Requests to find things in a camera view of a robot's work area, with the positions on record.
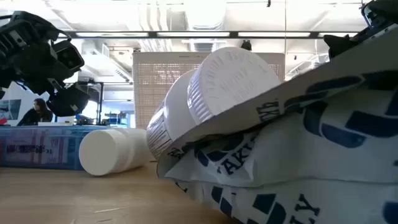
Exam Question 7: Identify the blue medical supply box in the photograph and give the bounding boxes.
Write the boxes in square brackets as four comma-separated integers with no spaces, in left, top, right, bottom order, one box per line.
[0,124,109,171]

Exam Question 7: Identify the small white plastic bottle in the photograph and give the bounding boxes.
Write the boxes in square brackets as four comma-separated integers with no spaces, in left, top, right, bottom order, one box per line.
[78,128,153,177]

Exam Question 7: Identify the large white-capped pill bottle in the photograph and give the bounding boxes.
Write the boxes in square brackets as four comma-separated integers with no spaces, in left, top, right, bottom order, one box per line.
[146,46,282,160]

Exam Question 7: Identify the person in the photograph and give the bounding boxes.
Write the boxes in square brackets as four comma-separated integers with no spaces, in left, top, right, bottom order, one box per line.
[17,98,54,127]

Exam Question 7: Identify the black background stand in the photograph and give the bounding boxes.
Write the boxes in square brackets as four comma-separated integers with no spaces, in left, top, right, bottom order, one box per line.
[77,79,105,125]

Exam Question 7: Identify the black overhead beam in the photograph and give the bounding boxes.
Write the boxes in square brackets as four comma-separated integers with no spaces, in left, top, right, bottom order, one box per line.
[58,30,358,40]

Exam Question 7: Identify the white packet with blue print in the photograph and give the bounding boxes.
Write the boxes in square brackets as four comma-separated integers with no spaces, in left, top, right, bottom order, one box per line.
[156,26,398,224]

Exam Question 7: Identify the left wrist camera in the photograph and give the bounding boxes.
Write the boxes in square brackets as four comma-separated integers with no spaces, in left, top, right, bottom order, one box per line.
[51,39,86,80]

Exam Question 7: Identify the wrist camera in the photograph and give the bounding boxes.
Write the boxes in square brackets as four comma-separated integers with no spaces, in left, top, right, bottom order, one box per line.
[51,39,86,80]
[360,0,398,29]

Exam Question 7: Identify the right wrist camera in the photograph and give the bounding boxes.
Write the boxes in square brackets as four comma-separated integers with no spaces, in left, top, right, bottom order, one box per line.
[360,0,398,29]

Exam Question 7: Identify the dark wall screen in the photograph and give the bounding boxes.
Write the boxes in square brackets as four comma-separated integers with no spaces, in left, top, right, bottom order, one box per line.
[0,99,22,121]

